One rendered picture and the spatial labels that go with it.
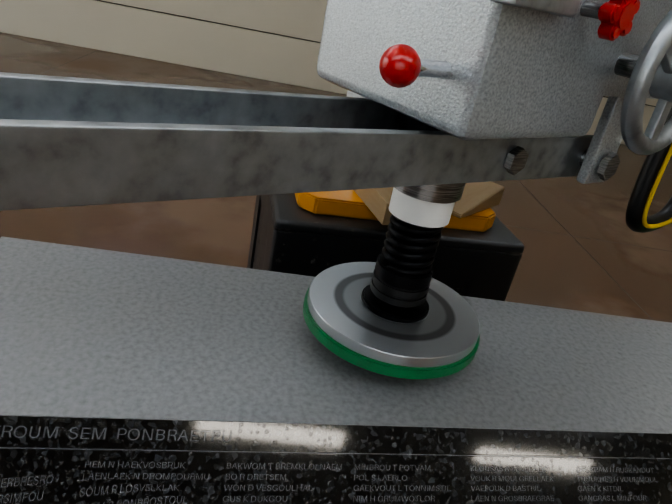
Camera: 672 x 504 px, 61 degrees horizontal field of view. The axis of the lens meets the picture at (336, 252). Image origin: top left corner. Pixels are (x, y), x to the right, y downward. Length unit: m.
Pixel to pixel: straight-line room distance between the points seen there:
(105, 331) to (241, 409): 0.19
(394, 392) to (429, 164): 0.27
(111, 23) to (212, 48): 1.07
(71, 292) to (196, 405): 0.25
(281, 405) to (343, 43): 0.37
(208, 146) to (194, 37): 6.31
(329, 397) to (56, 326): 0.31
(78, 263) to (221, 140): 0.47
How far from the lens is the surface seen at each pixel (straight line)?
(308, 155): 0.44
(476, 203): 1.40
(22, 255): 0.85
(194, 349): 0.67
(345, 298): 0.69
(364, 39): 0.57
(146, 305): 0.74
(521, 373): 0.77
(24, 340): 0.69
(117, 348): 0.67
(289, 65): 6.63
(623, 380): 0.85
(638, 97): 0.57
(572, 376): 0.81
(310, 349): 0.69
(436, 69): 0.48
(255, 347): 0.68
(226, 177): 0.41
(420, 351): 0.63
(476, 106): 0.48
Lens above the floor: 1.23
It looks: 26 degrees down
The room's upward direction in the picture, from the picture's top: 12 degrees clockwise
